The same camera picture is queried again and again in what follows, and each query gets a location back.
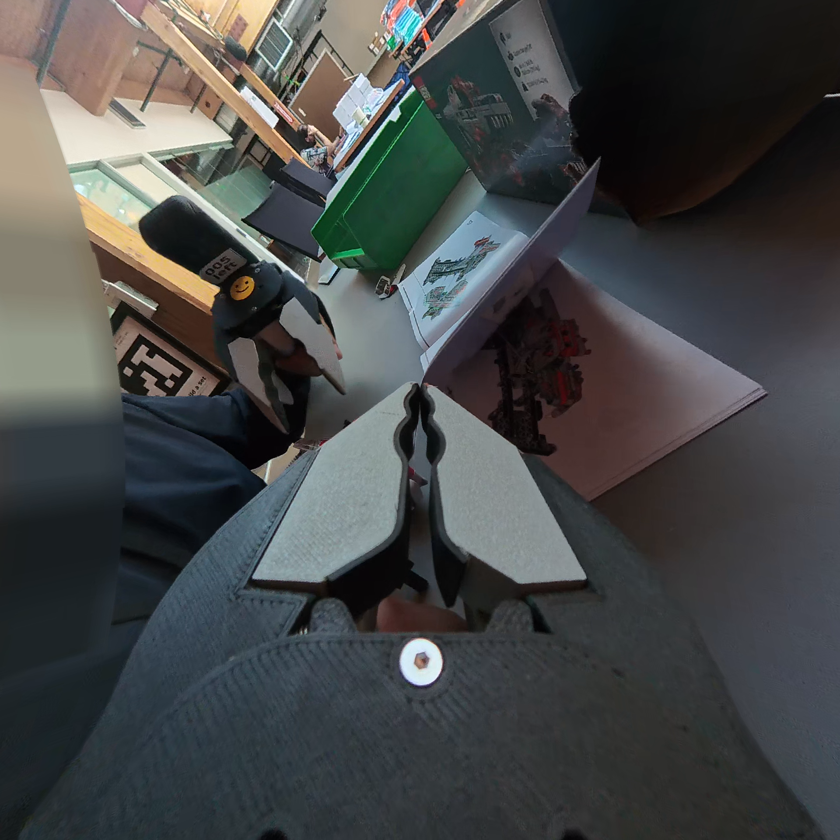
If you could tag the black chair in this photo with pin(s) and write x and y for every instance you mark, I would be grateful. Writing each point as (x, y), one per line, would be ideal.
(289, 213)
(308, 176)

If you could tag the green plastic bin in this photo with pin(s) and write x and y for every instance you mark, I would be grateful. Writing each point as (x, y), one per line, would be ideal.
(387, 197)

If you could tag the white wall vent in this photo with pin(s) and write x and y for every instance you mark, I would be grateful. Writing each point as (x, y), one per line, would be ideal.
(272, 43)

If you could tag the person's left forearm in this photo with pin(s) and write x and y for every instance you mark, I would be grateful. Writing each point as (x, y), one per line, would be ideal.
(184, 459)

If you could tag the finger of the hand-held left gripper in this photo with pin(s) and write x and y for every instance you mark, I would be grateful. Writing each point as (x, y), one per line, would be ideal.
(315, 344)
(246, 371)

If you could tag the black and white marker sign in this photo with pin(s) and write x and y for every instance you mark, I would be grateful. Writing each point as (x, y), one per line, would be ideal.
(154, 367)

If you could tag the wooden desk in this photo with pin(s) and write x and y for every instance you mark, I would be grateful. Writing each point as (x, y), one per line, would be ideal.
(131, 256)

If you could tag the stack of white boxes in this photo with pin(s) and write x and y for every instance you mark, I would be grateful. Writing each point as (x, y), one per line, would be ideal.
(358, 105)

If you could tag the dark lego truck box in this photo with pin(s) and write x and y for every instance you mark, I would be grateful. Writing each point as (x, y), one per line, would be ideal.
(485, 111)

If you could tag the lego instruction booklet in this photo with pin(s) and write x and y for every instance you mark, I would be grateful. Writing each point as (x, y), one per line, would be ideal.
(623, 394)

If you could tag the long wooden workbench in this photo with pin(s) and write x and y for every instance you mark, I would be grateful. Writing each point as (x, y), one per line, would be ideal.
(216, 79)

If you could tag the small lego piece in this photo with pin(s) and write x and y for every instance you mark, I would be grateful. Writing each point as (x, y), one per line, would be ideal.
(387, 287)

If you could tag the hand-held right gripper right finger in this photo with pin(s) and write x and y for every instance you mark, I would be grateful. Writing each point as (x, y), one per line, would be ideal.
(505, 512)

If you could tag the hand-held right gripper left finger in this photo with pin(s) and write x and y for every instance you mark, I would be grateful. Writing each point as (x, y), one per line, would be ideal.
(341, 505)

